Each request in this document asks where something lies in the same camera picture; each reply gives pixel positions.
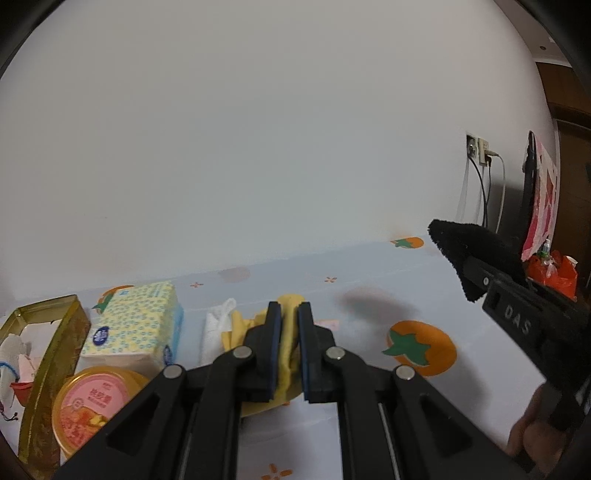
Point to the gold rectangular tin box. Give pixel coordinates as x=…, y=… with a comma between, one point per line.
x=55, y=369

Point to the yellow cloth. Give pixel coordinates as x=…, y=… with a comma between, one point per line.
x=288, y=341

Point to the yellow dotted tissue pack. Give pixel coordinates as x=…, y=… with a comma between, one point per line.
x=134, y=318

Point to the pink wall poster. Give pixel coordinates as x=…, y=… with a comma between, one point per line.
x=545, y=203

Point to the red plastic bag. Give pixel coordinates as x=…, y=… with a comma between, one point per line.
x=561, y=277

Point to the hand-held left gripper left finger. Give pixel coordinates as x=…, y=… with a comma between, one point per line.
x=275, y=332

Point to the black cloth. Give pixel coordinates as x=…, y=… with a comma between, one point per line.
x=466, y=244

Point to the wall socket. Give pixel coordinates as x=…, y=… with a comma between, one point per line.
x=472, y=147

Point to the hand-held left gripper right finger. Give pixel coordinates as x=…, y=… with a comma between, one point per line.
x=304, y=337

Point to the yellow round container pink lid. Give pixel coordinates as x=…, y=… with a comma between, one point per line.
x=92, y=401

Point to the white sock blue trim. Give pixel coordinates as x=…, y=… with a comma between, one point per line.
x=11, y=355

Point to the small bottle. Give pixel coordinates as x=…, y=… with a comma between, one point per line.
x=545, y=249

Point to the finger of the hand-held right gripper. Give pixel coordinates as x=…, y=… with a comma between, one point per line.
x=480, y=274

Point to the person's right hand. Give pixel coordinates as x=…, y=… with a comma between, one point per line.
x=531, y=438

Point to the white knitted cloth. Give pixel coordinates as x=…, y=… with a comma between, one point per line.
x=212, y=332

